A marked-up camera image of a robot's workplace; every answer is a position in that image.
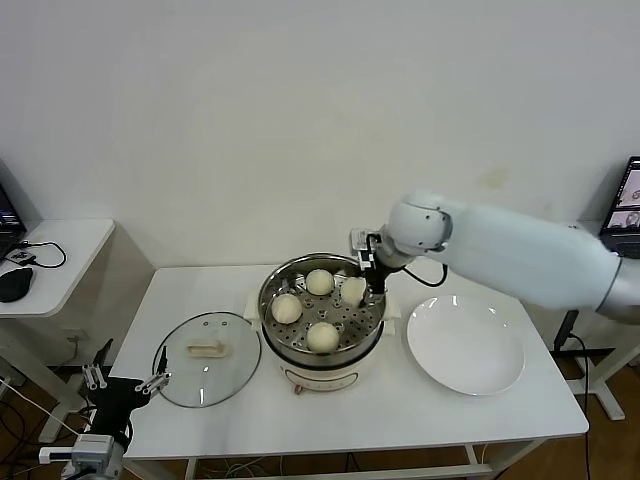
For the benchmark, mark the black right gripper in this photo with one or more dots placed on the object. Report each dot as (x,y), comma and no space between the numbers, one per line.
(375,255)

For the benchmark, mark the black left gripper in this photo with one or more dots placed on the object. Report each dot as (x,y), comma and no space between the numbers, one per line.
(120,397)

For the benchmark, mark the white steamed baozi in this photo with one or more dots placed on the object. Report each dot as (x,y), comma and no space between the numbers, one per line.
(322,337)
(320,281)
(351,291)
(286,308)

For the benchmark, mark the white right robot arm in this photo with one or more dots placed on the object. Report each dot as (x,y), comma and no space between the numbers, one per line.
(500,250)

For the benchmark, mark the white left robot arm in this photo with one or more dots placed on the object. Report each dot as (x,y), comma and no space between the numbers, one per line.
(55,455)

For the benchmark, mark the perforated steel steamer basket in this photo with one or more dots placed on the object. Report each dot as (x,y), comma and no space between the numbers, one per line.
(360,325)

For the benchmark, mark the round white plate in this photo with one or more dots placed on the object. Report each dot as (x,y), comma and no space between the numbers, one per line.
(465,345)

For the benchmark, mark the white side desk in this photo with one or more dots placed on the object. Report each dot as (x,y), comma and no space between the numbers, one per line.
(620,340)
(60,270)

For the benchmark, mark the black computer mouse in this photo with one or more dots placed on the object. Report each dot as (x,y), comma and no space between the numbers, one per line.
(15,285)

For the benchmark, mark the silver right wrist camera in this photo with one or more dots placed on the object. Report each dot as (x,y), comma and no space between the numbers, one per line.
(360,241)

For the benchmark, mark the white table frame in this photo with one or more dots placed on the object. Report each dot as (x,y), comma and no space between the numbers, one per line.
(425,470)

